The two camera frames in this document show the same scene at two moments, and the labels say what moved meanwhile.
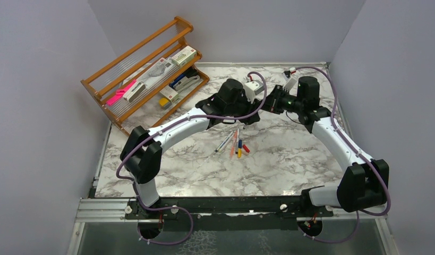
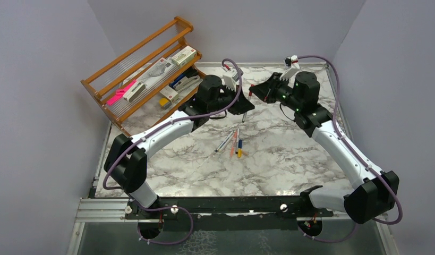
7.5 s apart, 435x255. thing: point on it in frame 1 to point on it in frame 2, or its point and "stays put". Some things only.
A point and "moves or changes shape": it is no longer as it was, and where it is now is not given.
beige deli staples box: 170,93 stays put
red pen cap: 246,148 moves or changes shape
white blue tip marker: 223,144 stays put
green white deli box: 184,56 stays put
